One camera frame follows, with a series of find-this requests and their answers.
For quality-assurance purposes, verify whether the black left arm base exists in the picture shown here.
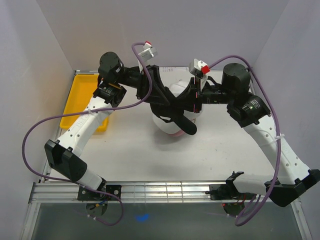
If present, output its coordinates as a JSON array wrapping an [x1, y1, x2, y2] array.
[[76, 184, 122, 217]]

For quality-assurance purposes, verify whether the pink cap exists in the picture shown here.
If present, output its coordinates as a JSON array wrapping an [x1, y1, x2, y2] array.
[[168, 130, 185, 137]]

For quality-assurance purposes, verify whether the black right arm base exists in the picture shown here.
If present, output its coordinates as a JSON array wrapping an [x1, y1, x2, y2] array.
[[205, 171, 255, 218]]

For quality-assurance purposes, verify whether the black cap white logo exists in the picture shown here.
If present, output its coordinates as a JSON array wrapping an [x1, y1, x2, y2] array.
[[150, 104, 197, 136]]

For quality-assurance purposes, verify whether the white paper label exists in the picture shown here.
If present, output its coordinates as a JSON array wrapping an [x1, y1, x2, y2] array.
[[159, 66, 189, 73]]

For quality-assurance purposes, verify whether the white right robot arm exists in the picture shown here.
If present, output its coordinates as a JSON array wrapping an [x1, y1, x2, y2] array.
[[178, 60, 320, 207]]

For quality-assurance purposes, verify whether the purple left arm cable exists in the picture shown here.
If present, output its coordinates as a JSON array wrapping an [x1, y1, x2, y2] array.
[[21, 42, 154, 226]]

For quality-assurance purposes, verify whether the yellow plastic tray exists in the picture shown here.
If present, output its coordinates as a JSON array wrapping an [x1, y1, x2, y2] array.
[[59, 74, 109, 132]]

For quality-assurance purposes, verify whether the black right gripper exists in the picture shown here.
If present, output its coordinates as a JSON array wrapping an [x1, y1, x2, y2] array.
[[169, 76, 234, 113]]

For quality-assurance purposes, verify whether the aluminium rail frame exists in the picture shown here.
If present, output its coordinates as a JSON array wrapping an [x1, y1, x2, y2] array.
[[21, 181, 312, 240]]

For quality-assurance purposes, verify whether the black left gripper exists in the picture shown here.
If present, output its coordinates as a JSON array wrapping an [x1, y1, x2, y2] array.
[[115, 64, 172, 107]]

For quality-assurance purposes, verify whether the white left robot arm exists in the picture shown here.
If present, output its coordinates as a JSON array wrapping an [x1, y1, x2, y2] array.
[[44, 47, 157, 200]]

